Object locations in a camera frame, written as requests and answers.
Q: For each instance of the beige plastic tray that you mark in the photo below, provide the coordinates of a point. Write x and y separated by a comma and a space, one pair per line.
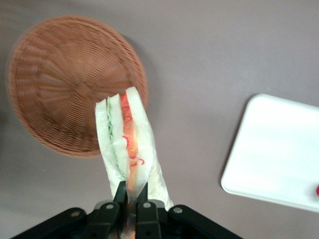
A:
279, 154

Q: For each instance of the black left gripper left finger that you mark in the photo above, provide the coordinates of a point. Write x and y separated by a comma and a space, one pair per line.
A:
107, 219

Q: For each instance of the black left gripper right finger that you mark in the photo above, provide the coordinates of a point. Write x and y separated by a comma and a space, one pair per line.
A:
147, 219

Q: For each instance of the triangle sandwich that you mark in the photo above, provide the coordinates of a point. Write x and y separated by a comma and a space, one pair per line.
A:
139, 139

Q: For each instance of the round brown wicker basket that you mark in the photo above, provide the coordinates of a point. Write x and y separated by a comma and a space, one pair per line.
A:
62, 87

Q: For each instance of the red-lid white cup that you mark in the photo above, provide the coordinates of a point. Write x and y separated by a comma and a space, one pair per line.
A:
317, 191

